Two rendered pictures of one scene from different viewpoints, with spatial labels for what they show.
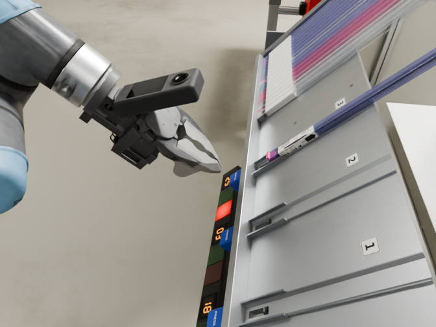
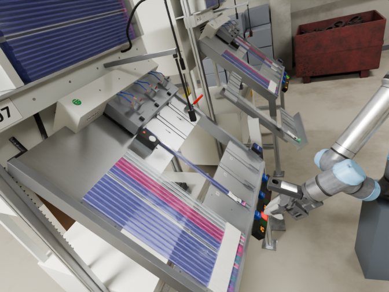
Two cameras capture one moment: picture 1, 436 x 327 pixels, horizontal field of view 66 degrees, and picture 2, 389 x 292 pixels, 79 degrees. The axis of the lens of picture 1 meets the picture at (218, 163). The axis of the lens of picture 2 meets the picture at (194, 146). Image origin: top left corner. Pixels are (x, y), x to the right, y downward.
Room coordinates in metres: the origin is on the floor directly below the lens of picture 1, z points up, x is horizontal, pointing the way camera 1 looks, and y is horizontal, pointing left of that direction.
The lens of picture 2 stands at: (1.00, 0.06, 1.46)
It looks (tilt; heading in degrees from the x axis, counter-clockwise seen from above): 31 degrees down; 202
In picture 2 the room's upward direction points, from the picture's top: 17 degrees counter-clockwise
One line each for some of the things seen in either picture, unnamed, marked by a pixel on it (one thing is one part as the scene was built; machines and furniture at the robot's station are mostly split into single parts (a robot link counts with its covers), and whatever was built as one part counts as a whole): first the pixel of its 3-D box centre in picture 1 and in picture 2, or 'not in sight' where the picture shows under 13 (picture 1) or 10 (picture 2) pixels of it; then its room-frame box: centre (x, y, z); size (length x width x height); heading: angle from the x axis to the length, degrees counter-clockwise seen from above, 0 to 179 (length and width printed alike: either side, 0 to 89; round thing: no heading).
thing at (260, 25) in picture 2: not in sight; (237, 51); (-3.22, -0.41, 0.56); 1.14 x 0.76 x 1.13; 89
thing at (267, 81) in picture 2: not in sight; (230, 93); (-1.13, -0.30, 0.65); 1.01 x 0.73 x 1.29; 82
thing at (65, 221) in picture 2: not in sight; (47, 194); (0.56, -0.72, 1.02); 0.06 x 0.01 x 0.35; 172
